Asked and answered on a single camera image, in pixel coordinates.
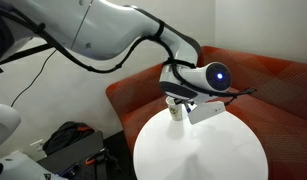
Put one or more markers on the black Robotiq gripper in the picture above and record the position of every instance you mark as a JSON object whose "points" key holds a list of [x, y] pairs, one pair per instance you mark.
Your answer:
{"points": [[186, 99]]}

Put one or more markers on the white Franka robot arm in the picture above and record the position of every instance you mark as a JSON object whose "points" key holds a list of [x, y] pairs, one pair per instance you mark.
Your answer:
{"points": [[109, 30]]}

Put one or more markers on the white paper cup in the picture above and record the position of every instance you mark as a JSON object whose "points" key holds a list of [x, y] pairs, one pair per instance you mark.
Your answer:
{"points": [[175, 113]]}

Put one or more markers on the orange patterned sofa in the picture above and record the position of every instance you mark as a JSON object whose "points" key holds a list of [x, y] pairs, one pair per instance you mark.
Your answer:
{"points": [[276, 86]]}

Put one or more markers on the orange and black clamp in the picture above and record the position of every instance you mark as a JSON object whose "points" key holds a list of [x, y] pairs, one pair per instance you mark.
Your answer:
{"points": [[91, 161]]}

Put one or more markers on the black backpack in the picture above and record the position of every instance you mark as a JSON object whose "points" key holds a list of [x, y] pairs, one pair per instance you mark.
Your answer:
{"points": [[66, 135]]}

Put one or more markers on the black box with blue light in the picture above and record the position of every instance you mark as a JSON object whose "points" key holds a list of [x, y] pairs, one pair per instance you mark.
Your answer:
{"points": [[69, 170]]}

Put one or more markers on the black mounting bar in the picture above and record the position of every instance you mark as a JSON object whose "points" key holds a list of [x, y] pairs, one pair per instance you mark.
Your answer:
{"points": [[13, 58]]}

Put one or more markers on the white wall outlet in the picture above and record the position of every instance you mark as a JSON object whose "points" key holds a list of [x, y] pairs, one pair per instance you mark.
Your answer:
{"points": [[37, 146]]}

